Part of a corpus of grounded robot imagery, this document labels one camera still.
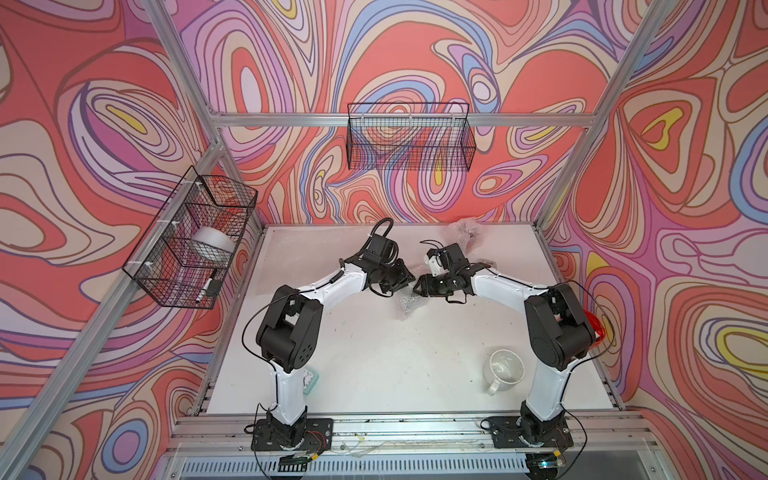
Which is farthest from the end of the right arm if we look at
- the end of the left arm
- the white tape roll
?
the white tape roll

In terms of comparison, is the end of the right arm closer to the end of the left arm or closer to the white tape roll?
the end of the left arm

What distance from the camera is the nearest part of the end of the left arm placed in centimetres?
71
